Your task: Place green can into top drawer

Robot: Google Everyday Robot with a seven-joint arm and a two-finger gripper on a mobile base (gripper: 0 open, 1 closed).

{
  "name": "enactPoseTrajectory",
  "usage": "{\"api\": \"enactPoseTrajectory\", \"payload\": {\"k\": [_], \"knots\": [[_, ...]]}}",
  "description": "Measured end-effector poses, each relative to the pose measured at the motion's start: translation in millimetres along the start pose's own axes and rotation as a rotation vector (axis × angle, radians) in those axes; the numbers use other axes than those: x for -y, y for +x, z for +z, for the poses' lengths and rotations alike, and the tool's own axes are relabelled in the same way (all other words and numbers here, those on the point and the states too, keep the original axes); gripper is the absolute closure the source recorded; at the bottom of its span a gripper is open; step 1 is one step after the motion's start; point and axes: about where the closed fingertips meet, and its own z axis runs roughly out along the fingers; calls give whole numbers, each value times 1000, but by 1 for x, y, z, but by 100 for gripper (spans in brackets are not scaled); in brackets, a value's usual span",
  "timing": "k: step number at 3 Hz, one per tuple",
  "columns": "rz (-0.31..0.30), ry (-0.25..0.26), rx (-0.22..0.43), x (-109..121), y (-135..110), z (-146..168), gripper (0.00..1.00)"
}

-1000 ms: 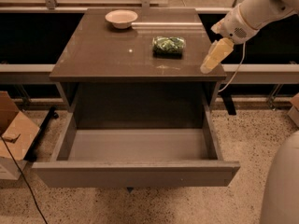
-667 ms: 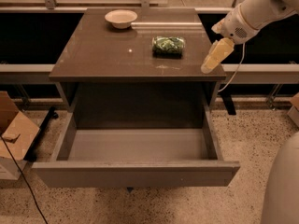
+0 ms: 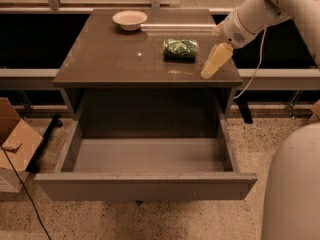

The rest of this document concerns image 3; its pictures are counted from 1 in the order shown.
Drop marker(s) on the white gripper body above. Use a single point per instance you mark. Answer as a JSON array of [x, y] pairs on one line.
[[232, 30]]

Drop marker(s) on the open grey top drawer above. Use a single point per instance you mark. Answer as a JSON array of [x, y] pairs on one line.
[[140, 152]]

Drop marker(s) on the dark brown cabinet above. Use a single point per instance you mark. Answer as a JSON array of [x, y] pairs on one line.
[[110, 65]]

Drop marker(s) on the cardboard box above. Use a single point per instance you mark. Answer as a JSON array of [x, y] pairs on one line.
[[20, 142]]

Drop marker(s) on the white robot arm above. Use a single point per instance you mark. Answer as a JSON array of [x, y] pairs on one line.
[[292, 196]]

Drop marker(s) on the white bowl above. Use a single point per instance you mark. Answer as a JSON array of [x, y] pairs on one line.
[[130, 20]]

